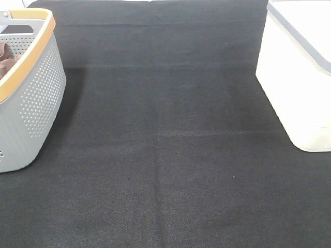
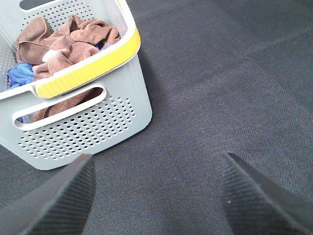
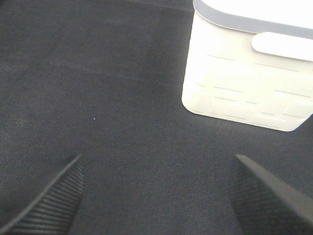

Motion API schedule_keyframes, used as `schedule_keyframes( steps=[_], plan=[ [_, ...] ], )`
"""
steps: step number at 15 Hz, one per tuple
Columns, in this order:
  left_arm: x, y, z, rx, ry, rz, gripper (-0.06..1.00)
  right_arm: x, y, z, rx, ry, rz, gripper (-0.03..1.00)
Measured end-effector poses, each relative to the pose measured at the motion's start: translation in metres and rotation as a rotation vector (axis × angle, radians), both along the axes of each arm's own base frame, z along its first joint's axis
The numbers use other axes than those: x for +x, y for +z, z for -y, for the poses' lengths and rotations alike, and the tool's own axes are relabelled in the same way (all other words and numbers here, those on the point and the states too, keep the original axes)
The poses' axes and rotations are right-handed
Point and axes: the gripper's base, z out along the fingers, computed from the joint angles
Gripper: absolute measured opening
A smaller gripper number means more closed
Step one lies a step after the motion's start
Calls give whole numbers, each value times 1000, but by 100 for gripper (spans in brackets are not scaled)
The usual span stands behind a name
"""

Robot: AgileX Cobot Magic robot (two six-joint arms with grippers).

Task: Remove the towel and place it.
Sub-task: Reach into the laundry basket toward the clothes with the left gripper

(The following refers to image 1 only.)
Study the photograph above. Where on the white plastic basket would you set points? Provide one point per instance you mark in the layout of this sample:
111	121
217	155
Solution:
294	70

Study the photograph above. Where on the grey perforated laundry basket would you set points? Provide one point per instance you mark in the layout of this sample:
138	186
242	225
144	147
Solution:
32	90

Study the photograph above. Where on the black table cloth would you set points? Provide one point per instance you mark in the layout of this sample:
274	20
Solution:
165	138

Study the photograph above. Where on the brown towels in basket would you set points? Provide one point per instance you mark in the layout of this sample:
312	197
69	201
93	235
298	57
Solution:
7	61

